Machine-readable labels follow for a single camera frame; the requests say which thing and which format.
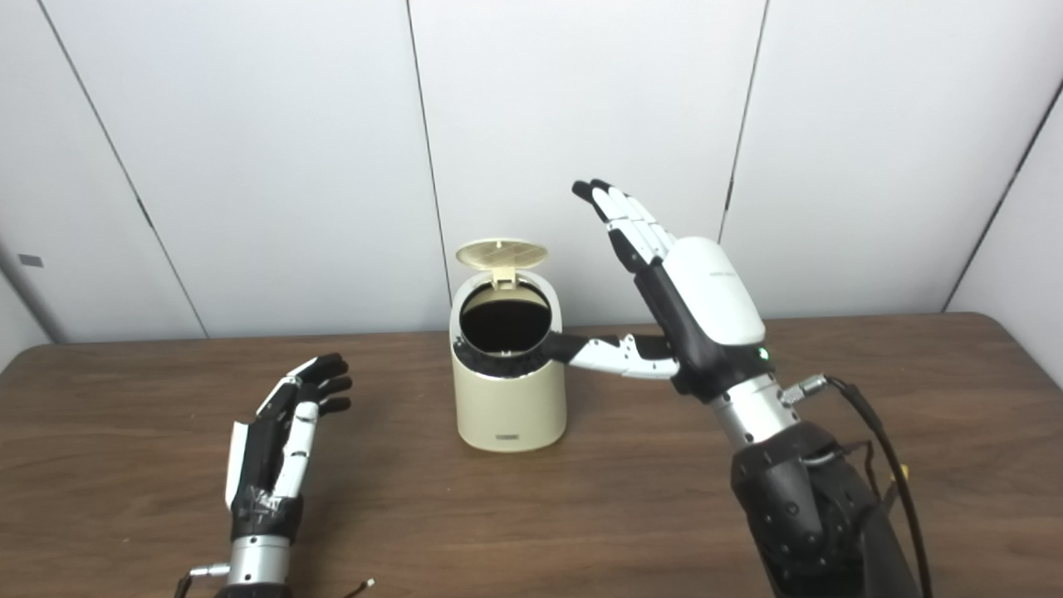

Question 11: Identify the cream-colored round bin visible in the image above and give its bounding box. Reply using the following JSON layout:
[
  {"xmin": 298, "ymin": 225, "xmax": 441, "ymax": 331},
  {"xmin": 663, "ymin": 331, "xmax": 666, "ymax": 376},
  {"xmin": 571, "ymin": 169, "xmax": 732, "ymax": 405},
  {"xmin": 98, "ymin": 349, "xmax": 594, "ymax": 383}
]
[{"xmin": 449, "ymin": 267, "xmax": 569, "ymax": 453}]

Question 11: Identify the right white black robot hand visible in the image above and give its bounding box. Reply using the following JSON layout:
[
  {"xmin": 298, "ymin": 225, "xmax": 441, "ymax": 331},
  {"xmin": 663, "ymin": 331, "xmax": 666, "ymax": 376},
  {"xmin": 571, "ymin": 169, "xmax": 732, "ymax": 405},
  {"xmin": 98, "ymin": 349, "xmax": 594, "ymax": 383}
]
[{"xmin": 544, "ymin": 179, "xmax": 769, "ymax": 404}]

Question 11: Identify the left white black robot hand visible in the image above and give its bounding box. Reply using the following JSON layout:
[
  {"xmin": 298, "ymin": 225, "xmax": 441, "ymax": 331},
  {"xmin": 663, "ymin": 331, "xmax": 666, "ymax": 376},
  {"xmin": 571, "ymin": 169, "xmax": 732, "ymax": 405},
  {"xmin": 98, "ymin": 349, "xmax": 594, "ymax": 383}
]
[{"xmin": 224, "ymin": 353, "xmax": 353, "ymax": 542}]

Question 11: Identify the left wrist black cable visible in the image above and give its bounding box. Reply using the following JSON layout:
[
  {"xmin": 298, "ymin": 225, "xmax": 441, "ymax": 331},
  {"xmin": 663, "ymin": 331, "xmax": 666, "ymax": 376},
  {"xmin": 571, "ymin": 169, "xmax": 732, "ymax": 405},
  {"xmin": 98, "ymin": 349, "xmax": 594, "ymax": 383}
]
[{"xmin": 174, "ymin": 565, "xmax": 229, "ymax": 598}]

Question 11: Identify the cream round bin lid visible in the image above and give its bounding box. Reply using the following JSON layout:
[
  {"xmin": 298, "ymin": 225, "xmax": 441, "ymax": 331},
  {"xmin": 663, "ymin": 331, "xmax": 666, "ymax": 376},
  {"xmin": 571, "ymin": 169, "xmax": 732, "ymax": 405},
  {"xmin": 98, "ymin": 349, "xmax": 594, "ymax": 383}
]
[{"xmin": 455, "ymin": 238, "xmax": 550, "ymax": 289}]

